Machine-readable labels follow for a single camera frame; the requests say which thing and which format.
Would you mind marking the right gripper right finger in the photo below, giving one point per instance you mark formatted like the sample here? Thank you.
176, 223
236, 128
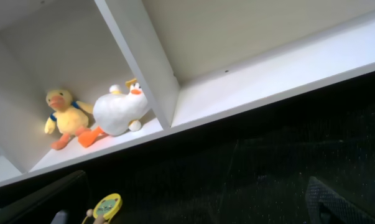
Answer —
330, 205

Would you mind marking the white shelf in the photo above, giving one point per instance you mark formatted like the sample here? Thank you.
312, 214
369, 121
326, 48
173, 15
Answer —
268, 87

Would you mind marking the yellow rattle drum toy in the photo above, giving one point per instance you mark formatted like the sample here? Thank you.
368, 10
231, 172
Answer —
108, 205

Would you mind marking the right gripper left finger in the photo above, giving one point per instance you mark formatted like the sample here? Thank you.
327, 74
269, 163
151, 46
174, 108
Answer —
35, 205

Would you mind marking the yellow plush duck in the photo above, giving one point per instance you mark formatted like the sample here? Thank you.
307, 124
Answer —
67, 119

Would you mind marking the white plush duck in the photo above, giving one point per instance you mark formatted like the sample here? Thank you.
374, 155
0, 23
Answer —
118, 113

